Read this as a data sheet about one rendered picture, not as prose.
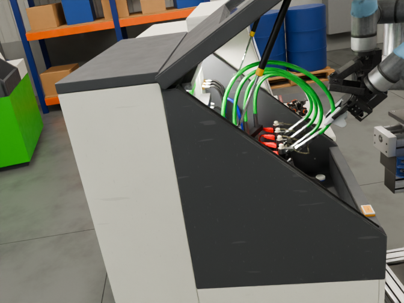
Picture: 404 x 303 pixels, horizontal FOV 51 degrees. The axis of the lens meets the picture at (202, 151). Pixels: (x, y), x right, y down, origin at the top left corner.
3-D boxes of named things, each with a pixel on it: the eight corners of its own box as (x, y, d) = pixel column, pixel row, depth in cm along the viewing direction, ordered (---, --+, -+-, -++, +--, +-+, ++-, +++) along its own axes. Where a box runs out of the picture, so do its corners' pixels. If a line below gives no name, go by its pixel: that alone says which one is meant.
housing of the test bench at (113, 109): (224, 447, 167) (157, 71, 108) (154, 447, 171) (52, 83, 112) (230, 237, 295) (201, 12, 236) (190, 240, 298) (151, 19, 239)
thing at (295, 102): (312, 116, 211) (311, 106, 209) (290, 119, 212) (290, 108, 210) (305, 103, 232) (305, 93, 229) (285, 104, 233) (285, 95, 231)
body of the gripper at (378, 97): (358, 123, 135) (388, 99, 127) (337, 107, 134) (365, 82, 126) (360, 110, 141) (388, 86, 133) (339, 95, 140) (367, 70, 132)
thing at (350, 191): (381, 271, 132) (383, 228, 126) (367, 272, 133) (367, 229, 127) (338, 178, 189) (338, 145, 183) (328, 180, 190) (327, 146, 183)
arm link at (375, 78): (376, 72, 123) (377, 59, 129) (364, 82, 126) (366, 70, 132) (396, 87, 124) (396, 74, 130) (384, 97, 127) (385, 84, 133)
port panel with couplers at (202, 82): (217, 148, 173) (207, 73, 161) (208, 148, 173) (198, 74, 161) (218, 136, 185) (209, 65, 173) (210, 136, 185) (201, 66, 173)
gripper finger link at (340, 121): (334, 137, 141) (355, 119, 135) (320, 127, 140) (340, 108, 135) (335, 132, 143) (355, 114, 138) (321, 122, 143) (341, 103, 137)
